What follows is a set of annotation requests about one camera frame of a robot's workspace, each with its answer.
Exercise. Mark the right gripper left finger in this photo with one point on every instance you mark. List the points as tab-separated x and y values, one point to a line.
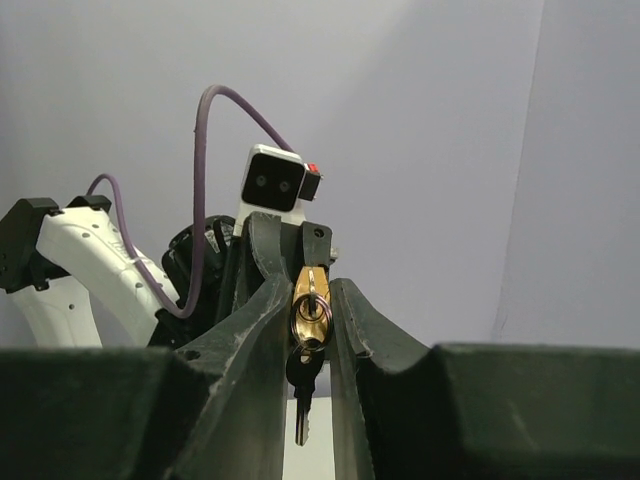
214	409

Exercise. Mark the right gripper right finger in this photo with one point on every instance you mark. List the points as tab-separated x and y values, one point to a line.
403	410

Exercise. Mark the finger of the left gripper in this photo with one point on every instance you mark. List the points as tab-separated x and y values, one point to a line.
267	247
316	244

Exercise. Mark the brass padlock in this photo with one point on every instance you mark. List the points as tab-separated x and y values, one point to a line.
311	317

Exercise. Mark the padlock keys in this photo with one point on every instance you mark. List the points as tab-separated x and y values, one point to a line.
302	368

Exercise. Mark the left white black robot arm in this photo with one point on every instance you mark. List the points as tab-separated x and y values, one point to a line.
54	261

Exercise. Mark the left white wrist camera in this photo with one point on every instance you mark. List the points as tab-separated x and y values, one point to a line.
276	182

